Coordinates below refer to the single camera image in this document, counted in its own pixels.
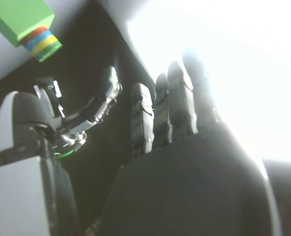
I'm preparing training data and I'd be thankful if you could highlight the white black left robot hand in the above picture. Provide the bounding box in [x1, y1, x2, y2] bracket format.
[0, 49, 284, 236]

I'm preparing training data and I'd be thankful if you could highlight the striped multicolour cylinder block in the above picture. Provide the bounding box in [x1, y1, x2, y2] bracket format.
[20, 26, 63, 62]

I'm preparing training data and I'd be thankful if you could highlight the green wooden cube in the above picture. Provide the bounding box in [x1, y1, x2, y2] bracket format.
[0, 0, 55, 48]

